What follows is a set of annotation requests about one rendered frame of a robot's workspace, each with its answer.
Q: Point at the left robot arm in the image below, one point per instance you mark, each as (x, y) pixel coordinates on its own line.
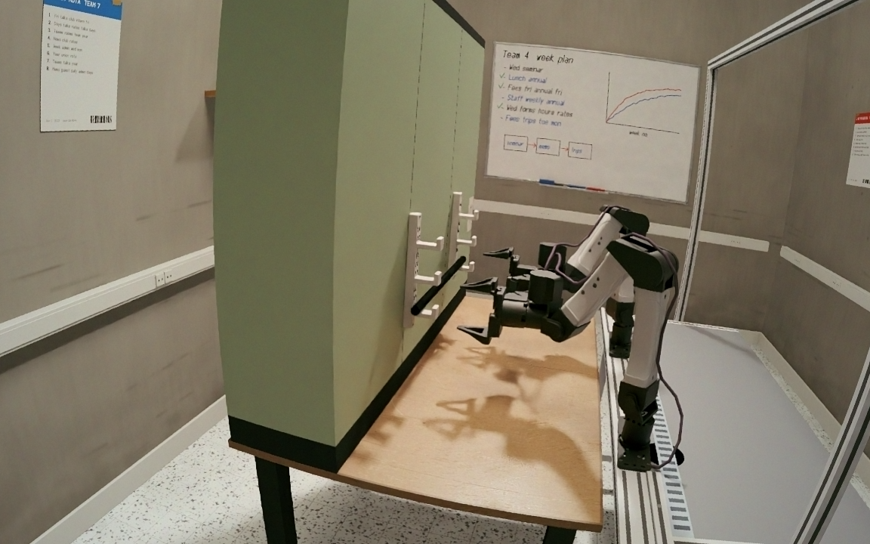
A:
(639, 388)

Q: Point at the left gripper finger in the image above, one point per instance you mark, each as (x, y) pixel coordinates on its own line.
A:
(481, 286)
(480, 333)

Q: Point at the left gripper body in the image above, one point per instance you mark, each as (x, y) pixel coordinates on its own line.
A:
(508, 313)

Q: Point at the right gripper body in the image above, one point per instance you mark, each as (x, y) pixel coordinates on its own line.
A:
(515, 260)

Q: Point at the black long bar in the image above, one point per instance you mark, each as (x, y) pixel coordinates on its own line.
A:
(427, 297)

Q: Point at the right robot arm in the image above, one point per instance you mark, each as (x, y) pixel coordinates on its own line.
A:
(620, 305)

